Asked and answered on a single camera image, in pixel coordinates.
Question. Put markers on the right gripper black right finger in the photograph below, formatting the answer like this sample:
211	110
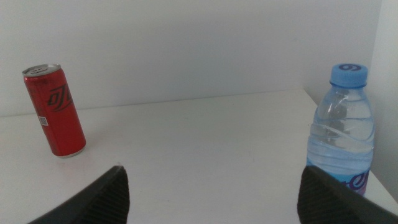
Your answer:
323	202

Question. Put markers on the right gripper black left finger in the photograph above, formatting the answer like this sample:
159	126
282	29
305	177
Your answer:
105	199

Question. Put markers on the clear blue-capped water bottle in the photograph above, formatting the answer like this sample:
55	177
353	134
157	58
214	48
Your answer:
342	133

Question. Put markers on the red soda can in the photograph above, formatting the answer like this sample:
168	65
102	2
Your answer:
59	124

